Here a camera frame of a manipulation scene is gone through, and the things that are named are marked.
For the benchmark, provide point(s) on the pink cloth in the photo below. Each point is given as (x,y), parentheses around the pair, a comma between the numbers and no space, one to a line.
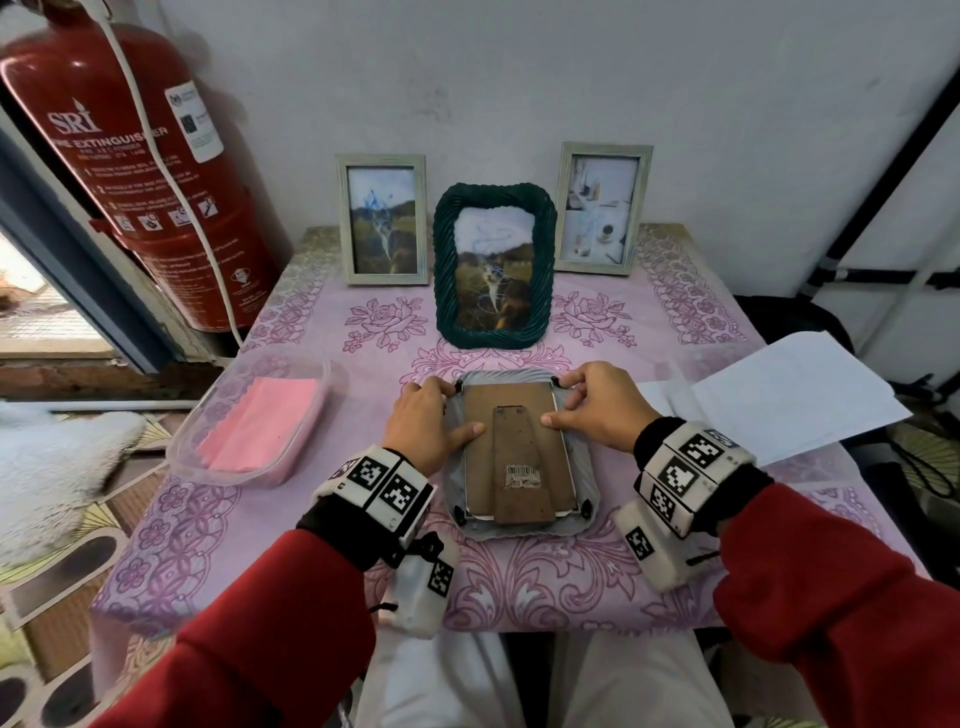
(259,424)

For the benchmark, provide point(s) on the white paper sheet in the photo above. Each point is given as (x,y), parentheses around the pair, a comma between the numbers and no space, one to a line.
(787,394)

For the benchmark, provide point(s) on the person's left hand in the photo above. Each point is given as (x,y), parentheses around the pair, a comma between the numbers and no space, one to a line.
(420,431)

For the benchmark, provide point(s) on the black bag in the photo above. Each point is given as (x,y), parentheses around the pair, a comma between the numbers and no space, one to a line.
(795,319)

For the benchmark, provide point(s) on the white left wrist camera unit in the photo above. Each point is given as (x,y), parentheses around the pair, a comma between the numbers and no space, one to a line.
(386,487)

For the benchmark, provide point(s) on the pale frame with cat photo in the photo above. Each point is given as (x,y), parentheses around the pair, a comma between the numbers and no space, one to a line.
(382,221)

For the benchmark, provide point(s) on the white fluffy rug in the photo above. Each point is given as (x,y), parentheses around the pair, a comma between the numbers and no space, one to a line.
(52,472)

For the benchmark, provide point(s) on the grey window frame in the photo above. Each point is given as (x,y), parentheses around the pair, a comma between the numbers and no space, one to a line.
(82,259)

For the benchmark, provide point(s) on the clear plastic container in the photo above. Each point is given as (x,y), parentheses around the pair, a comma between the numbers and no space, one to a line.
(187,442)

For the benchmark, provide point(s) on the person's right forearm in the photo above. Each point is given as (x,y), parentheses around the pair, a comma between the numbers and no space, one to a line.
(825,600)

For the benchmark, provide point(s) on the person's right hand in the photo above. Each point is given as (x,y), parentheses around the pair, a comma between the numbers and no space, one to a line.
(611,409)

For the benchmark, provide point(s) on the grey picture frame brown backing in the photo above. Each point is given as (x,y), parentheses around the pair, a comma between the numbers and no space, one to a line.
(517,427)

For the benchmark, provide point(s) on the person's left thumb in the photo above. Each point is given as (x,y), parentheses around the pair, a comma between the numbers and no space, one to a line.
(465,435)

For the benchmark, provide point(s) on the white trousers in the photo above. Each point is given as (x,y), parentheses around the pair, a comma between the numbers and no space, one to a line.
(622,682)

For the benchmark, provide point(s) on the person's right thumb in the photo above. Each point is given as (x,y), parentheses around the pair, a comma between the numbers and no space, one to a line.
(564,420)

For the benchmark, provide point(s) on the pink floral tablecloth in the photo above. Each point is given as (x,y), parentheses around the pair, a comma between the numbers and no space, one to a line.
(375,337)

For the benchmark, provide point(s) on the white right wrist camera unit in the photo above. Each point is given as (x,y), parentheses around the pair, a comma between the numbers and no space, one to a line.
(686,476)

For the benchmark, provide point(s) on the red fire extinguisher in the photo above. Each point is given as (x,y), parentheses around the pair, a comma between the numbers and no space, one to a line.
(97,150)

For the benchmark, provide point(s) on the pale frame with interior photo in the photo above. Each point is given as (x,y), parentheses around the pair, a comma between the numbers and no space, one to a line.
(600,206)

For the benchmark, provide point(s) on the black pipe frame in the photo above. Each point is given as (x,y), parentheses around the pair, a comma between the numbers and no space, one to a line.
(877,191)

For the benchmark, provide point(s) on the person's left forearm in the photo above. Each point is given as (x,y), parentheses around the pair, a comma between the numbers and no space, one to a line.
(277,622)

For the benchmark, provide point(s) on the white wrist camera unit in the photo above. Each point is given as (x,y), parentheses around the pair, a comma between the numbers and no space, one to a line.
(386,487)
(686,476)

